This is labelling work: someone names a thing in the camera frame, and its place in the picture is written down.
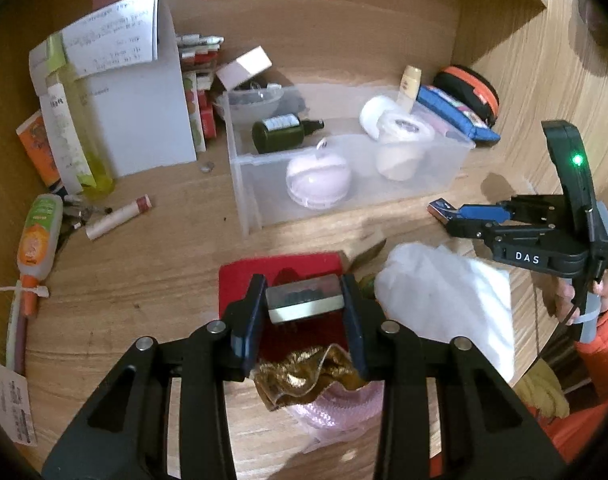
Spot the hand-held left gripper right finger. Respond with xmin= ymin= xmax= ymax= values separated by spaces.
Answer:
xmin=340 ymin=273 xmax=568 ymax=480

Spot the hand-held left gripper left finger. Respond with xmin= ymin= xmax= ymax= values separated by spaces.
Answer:
xmin=42 ymin=274 xmax=267 ymax=480

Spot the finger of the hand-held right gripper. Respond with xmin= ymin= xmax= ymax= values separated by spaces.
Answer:
xmin=456 ymin=194 xmax=566 ymax=225
xmin=445 ymin=219 xmax=507 ymax=250

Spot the silver usb stick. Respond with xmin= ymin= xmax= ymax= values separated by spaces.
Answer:
xmin=428 ymin=199 xmax=461 ymax=223

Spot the small clear rectangular case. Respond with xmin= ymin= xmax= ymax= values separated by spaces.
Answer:
xmin=265 ymin=276 xmax=345 ymax=325

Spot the clear plastic storage bin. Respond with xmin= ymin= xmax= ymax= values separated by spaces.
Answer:
xmin=220 ymin=84 xmax=477 ymax=239

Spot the person's right forearm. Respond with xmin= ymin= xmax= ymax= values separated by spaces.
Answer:
xmin=575 ymin=280 xmax=608 ymax=402

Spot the wooden desktop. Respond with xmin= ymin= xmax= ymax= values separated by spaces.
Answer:
xmin=6 ymin=20 xmax=608 ymax=480

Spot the person's right hand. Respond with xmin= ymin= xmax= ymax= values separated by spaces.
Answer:
xmin=553 ymin=276 xmax=608 ymax=324

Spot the red flat box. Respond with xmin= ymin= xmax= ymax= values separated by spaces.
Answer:
xmin=218 ymin=251 xmax=349 ymax=361

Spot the gold fabric pouch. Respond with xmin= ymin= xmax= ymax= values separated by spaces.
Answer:
xmin=253 ymin=344 xmax=371 ymax=412

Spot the white crumpled tissue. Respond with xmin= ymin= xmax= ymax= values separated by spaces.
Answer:
xmin=374 ymin=242 xmax=516 ymax=385

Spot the pink ribbed pouch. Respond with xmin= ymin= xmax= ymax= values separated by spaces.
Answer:
xmin=288 ymin=380 xmax=385 ymax=453

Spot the blue zip pouch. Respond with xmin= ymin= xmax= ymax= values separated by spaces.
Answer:
xmin=415 ymin=85 xmax=501 ymax=147

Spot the white jar with label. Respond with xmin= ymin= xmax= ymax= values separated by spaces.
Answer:
xmin=375 ymin=111 xmax=435 ymax=181

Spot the black orange zip case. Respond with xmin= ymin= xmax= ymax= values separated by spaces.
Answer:
xmin=432 ymin=65 xmax=500 ymax=128

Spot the white round lid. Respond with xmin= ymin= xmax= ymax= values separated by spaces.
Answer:
xmin=359 ymin=95 xmax=399 ymax=139

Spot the cream cosmetic tube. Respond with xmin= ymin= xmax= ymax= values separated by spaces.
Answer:
xmin=397 ymin=65 xmax=423 ymax=112

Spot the pink round macaron case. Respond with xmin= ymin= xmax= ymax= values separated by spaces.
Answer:
xmin=285 ymin=137 xmax=353 ymax=209

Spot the white lipstick tube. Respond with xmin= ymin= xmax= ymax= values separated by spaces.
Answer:
xmin=85 ymin=194 xmax=153 ymax=242

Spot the dark green glass bottle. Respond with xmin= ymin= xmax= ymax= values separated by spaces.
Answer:
xmin=251 ymin=114 xmax=325 ymax=155

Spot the bunch of keys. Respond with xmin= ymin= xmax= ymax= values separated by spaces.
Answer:
xmin=56 ymin=191 xmax=115 ymax=253

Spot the clear plastic bowl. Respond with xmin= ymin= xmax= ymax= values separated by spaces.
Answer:
xmin=227 ymin=85 xmax=285 ymax=120

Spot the person's orange jacket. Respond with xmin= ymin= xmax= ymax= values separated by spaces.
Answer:
xmin=428 ymin=396 xmax=608 ymax=480

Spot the green orange glue bottle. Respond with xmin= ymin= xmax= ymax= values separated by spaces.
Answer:
xmin=16 ymin=193 xmax=64 ymax=291

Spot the pink pen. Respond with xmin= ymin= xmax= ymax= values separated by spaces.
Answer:
xmin=6 ymin=280 xmax=38 ymax=376

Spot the stack of red packets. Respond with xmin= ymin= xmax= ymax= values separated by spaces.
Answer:
xmin=176 ymin=33 xmax=225 ymax=153

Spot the white printed tag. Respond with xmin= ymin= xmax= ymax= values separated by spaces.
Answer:
xmin=0 ymin=354 xmax=38 ymax=447

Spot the yellow green bottle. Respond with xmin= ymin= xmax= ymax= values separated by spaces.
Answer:
xmin=46 ymin=66 xmax=117 ymax=200

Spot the small white pink box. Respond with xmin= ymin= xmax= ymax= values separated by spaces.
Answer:
xmin=216 ymin=46 xmax=273 ymax=90

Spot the orange printed packet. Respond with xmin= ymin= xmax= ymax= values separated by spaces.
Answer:
xmin=16 ymin=110 xmax=64 ymax=190

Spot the handwritten paper note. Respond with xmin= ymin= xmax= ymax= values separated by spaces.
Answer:
xmin=61 ymin=0 xmax=161 ymax=80

